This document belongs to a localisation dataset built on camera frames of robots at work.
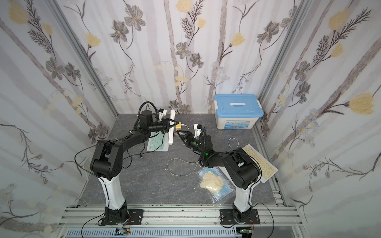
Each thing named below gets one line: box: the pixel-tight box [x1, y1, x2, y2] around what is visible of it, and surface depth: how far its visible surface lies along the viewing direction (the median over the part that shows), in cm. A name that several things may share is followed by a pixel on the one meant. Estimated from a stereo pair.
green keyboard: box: [146, 130, 170, 152], surface depth 103 cm
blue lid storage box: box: [213, 93, 264, 130], surface depth 106 cm
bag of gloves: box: [196, 166, 236, 206], surface depth 84 cm
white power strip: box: [168, 109, 176, 146], surface depth 86 cm
